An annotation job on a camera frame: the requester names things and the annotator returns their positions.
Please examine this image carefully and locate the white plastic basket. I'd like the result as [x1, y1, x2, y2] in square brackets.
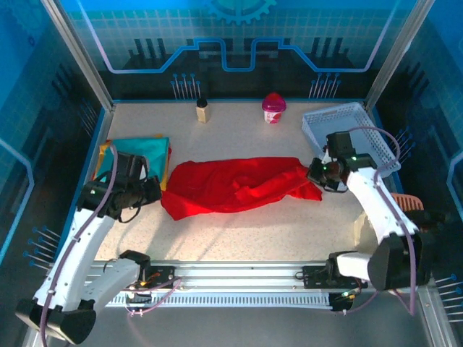
[302, 101, 402, 178]

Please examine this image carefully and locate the large red t-shirt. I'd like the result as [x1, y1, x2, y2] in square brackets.
[161, 156, 323, 221]

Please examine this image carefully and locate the pink lidded cup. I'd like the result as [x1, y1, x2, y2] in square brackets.
[261, 92, 287, 126]

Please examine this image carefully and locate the stack of folded cloths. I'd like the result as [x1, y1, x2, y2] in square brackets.
[92, 134, 173, 192]

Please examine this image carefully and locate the folded teal t-shirt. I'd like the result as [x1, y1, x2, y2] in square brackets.
[95, 137, 171, 184]

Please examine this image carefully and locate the terracotta utensil holder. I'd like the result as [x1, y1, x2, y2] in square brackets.
[353, 192, 431, 250]

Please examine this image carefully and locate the spice jar with black lid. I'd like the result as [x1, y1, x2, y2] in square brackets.
[196, 98, 213, 124]

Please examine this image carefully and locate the small black controller board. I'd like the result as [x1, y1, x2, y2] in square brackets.
[329, 290, 359, 312]
[125, 285, 153, 304]

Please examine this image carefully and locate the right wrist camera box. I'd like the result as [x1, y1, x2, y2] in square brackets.
[324, 131, 354, 157]

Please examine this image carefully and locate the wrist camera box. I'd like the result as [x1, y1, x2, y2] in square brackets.
[116, 153, 146, 181]
[324, 131, 354, 157]

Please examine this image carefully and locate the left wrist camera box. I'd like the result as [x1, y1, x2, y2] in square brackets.
[116, 153, 146, 181]

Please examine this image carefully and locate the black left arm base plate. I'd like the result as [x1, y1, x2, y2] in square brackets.
[122, 265, 174, 289]

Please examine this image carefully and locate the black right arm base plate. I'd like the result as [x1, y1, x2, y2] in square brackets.
[302, 265, 369, 289]

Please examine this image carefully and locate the aluminium rail frame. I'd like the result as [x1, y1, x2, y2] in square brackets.
[21, 260, 459, 347]

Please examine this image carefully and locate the white slotted cable duct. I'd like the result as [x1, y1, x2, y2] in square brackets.
[104, 291, 334, 309]

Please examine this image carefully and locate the aluminium corner post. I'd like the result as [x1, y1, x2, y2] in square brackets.
[41, 0, 116, 111]
[365, 0, 435, 106]

